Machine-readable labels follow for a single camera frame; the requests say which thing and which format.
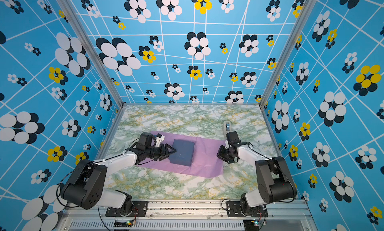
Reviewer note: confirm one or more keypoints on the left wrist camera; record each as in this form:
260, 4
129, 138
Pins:
159, 139

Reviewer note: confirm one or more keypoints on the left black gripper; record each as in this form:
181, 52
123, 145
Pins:
166, 145

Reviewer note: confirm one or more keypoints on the right green circuit board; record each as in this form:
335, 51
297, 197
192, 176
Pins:
251, 225

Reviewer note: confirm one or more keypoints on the dark blue gift box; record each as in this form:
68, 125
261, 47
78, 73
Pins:
184, 153

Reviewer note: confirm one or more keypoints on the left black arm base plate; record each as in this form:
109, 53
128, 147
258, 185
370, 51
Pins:
129, 209

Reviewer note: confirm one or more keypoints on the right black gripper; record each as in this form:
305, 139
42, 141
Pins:
220, 154

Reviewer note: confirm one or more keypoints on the aluminium front rail frame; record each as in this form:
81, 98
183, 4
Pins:
191, 215

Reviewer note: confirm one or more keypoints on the green circuit board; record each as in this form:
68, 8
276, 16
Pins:
124, 224
251, 225

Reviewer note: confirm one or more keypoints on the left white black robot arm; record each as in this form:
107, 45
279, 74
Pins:
85, 185

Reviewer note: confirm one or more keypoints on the left green circuit board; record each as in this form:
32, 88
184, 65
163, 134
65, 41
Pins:
124, 224

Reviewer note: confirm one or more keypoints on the white tape dispenser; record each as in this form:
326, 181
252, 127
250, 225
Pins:
227, 128

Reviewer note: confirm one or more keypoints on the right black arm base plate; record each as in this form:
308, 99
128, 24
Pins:
240, 209

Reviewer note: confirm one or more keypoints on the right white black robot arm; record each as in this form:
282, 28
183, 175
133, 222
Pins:
275, 182

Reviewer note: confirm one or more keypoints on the purple wrapping paper sheet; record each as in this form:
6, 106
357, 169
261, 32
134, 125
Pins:
205, 162

